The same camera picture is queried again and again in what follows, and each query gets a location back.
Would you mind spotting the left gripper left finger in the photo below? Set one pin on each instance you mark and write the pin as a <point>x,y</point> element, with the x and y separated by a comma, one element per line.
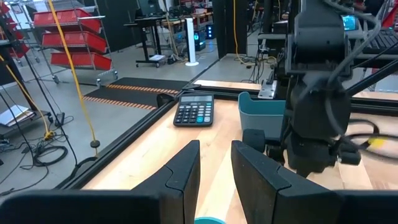
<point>180,186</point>

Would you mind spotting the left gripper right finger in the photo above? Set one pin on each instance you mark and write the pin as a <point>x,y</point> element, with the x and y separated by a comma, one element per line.
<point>264,193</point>

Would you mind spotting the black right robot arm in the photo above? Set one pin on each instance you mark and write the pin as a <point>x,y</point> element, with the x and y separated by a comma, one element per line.
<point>317,37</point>

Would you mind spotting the teal green plastic bin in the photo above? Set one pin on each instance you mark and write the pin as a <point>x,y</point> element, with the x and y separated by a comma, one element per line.
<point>210,221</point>

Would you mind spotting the blue-grey plastic bin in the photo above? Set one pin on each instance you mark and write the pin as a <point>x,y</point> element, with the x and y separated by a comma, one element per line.
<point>261,118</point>

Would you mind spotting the yellow tape tag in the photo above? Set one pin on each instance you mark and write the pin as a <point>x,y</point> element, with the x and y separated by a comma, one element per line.
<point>377,142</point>

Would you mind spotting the black desk calculator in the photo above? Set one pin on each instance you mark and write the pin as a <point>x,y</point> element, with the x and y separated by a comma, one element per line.
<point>194,110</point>

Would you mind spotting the black mat with orange stripes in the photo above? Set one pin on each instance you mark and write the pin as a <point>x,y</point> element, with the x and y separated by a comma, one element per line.
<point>136,93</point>

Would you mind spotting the flat white box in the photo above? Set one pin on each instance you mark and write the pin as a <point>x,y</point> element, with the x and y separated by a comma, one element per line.
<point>157,58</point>

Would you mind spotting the black keyboard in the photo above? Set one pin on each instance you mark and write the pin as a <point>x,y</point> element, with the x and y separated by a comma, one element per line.
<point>382,40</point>

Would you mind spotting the monitor with cyan screen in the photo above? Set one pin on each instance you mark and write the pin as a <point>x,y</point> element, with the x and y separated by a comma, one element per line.
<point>349,22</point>

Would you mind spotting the white tower fan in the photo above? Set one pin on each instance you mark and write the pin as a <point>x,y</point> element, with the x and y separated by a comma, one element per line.
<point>191,40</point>

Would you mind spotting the computer tower with blue light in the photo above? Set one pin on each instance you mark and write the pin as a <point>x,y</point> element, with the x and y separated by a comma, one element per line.
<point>200,40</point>

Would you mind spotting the tall black cabinet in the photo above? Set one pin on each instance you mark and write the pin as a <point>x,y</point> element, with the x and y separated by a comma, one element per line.
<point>228,28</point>

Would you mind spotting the red storage bin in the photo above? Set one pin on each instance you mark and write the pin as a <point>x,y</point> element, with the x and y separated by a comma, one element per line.
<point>74,42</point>
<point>81,60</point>
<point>66,18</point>

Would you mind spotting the black desk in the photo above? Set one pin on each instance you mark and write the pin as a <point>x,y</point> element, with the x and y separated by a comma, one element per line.
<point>146,21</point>

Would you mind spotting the silver metal bracket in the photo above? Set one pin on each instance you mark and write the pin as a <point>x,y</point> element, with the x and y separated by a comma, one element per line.
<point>267,89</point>

